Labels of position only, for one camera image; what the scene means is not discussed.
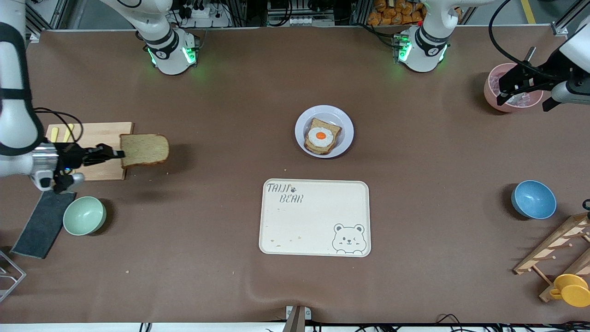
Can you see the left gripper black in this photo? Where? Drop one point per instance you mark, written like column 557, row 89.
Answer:
column 549, row 72

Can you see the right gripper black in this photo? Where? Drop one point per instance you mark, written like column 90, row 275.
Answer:
column 70, row 155

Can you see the plain brown bread slice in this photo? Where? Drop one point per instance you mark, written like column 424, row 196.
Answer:
column 145, row 150

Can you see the white round plate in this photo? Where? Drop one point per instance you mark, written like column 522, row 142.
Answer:
column 346, row 133

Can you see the fried egg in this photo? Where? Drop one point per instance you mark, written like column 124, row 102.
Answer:
column 320, row 137

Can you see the clear ice cubes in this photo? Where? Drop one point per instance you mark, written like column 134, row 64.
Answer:
column 523, row 99

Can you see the pink bowl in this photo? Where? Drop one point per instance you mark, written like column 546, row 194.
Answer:
column 489, row 97

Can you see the wooden cutting board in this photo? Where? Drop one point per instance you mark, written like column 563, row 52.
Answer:
column 101, row 131

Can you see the yellow plastic knife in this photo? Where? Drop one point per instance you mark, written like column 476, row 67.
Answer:
column 69, row 131

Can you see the metal scoop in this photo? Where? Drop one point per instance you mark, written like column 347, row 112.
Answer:
column 531, row 53

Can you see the yellow plastic fork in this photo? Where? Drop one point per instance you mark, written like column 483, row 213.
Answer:
column 55, row 133

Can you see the pale green bowl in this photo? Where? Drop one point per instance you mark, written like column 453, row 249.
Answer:
column 84, row 216

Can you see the dark grey cloth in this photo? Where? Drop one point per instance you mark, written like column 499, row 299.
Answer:
column 41, row 226

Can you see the blue bowl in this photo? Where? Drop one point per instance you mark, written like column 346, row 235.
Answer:
column 533, row 199

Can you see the orange snack bags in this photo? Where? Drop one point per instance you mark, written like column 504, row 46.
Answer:
column 392, row 14

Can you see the wooden peg rack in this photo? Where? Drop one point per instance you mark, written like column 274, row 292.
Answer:
column 560, row 240

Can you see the white power strip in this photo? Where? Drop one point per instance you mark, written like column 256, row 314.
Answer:
column 212, row 20

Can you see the yellow cup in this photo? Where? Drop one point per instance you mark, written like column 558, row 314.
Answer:
column 574, row 293

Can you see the cream bear print tray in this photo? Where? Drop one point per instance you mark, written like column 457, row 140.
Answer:
column 313, row 216

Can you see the aluminium frame post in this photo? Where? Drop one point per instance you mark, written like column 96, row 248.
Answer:
column 34, row 36
column 558, row 30

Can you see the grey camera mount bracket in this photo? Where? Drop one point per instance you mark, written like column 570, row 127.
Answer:
column 296, row 318

